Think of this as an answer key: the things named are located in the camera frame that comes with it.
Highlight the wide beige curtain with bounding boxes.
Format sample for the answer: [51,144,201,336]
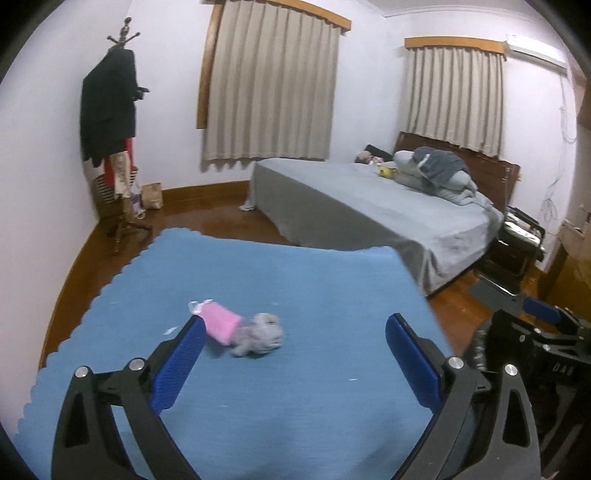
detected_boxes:
[201,0,342,174]

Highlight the white hanging cables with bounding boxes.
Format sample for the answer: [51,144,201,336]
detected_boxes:
[538,74,578,227]

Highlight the pink and grey sock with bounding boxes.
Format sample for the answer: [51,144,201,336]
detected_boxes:
[187,299,243,346]

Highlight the brown wooden wardrobe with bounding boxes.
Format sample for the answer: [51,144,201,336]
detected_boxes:
[538,46,591,324]

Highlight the folded light grey quilt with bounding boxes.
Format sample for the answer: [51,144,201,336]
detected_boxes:
[392,150,492,206]

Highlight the narrow beige curtain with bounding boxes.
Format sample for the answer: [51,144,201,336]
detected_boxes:
[404,46,506,160]

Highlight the red and patterned clothes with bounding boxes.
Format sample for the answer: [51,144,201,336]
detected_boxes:
[102,138,137,201]

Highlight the bed with grey sheet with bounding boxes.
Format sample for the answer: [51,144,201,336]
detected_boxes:
[240,157,506,296]

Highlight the striped woven basket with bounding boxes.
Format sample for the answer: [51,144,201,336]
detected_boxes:
[91,166,141,220]

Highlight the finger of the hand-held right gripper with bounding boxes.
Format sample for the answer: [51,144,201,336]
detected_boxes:
[488,309,580,360]
[523,298,591,334]

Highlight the grey floor mat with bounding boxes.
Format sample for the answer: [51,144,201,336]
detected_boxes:
[466,281,527,315]

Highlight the white air conditioner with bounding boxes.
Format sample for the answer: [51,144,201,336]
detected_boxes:
[503,34,568,70]

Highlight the wooden coat rack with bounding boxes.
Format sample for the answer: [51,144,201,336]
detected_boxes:
[99,17,155,257]

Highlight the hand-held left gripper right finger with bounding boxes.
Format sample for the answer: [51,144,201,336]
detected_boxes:
[385,313,542,480]

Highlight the long wooden curtain pelmet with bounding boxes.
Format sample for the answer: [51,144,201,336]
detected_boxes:
[217,0,352,33]

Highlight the wooden window frame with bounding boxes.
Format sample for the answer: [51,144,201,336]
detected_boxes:
[196,4,225,130]

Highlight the short wooden curtain pelmet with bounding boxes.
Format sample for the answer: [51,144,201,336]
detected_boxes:
[405,37,508,56]

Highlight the black metal chair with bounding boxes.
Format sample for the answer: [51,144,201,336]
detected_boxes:
[473,208,546,296]

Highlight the black coat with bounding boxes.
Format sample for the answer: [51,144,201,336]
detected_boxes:
[80,48,151,168]

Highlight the grey tissue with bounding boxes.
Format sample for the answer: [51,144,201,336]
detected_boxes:
[231,313,284,358]

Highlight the dark grey blanket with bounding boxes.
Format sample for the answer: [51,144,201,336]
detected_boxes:
[412,147,472,188]

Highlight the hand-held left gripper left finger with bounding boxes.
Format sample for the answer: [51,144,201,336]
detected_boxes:
[52,315,207,480]

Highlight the dark wooden headboard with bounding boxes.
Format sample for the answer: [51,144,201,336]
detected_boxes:
[394,131,520,208]

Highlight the brown paper bag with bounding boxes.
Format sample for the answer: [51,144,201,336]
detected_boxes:
[140,182,164,209]

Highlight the blue foam mat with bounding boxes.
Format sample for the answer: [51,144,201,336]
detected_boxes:
[11,228,455,480]

